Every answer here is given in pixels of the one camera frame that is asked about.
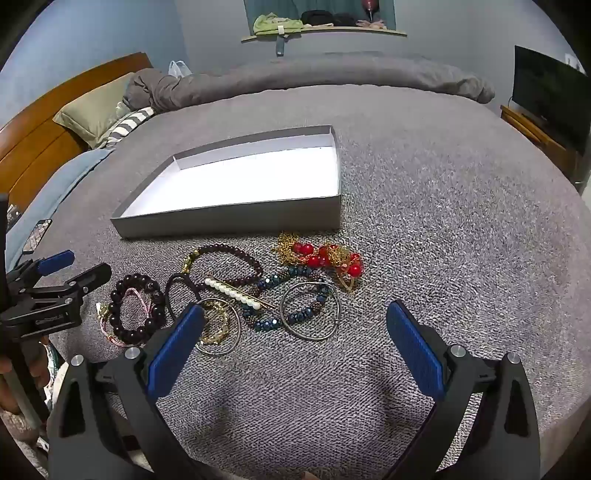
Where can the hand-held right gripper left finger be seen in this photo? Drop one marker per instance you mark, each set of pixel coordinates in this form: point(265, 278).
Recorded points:
point(178, 350)

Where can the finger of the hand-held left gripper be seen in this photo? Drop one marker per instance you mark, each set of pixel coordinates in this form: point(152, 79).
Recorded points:
point(56, 262)
point(90, 279)

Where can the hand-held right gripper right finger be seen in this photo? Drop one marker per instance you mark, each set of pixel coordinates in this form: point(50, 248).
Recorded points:
point(415, 350)

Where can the silver bangle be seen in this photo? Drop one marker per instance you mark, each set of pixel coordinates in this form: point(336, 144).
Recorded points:
point(282, 318)
point(236, 332)

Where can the pearl hair clip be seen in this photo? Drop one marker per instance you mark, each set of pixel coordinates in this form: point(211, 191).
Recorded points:
point(231, 290)

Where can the grey shallow cardboard box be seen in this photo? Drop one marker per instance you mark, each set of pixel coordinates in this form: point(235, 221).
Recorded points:
point(240, 180)

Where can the person's left hand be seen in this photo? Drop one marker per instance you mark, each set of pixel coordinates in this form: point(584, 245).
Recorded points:
point(40, 367)

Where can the smartphone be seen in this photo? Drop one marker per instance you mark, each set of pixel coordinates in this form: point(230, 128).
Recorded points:
point(36, 236)

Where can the person's beige fleece clothing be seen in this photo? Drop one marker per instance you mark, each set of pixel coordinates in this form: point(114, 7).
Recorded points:
point(18, 431)

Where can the grey bed blanket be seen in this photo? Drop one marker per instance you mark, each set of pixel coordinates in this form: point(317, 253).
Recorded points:
point(438, 230)

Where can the wooden headboard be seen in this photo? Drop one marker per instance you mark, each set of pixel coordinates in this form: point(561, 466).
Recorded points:
point(27, 138)

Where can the green pillow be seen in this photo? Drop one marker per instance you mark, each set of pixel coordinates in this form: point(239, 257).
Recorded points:
point(92, 110)

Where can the grey white striped pillow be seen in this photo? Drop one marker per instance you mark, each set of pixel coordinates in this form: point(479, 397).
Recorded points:
point(129, 122)

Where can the clear plastic bag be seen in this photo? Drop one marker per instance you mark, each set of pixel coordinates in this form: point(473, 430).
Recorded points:
point(178, 69)

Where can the wooden television stand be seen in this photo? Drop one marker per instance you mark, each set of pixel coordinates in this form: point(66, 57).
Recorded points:
point(531, 127)

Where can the black flat television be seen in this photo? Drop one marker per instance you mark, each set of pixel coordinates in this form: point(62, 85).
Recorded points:
point(549, 92)

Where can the grey rolled duvet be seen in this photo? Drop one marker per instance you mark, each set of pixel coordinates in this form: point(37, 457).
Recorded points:
point(323, 69)

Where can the green cloth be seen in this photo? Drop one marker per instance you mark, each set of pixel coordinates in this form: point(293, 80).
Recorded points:
point(272, 24)

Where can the teal curtain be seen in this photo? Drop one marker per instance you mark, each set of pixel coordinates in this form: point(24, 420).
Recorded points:
point(268, 7)

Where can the wooden window shelf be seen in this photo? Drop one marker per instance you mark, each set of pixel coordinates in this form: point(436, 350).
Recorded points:
point(323, 31)

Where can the black cloth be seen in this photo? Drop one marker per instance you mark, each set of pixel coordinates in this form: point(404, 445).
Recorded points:
point(323, 17)

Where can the pink wine glass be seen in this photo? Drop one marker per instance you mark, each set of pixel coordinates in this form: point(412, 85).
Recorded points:
point(369, 7)

